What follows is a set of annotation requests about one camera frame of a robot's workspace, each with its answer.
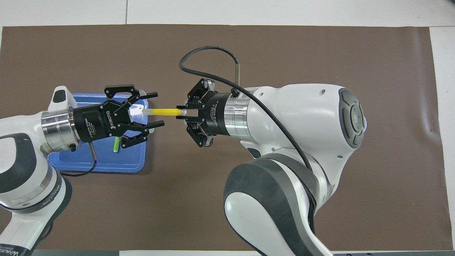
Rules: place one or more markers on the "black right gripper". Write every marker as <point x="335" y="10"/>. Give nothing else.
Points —
<point x="217" y="113"/>

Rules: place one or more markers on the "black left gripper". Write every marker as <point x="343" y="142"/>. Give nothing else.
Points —
<point x="96" y="121"/>

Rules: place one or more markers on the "yellow marker pen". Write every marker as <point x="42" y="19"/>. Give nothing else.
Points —
<point x="163" y="112"/>

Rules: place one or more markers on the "green marker pen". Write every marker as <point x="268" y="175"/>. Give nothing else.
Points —
<point x="116" y="146"/>

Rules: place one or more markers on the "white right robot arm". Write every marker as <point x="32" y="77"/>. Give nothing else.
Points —
<point x="291" y="121"/>

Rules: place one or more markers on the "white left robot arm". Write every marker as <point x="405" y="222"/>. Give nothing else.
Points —
<point x="25" y="199"/>

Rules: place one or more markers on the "blue plastic tray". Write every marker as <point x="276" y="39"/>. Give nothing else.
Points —
<point x="106" y="161"/>

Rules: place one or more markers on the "brown table mat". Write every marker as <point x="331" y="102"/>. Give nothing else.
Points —
<point x="227" y="195"/>

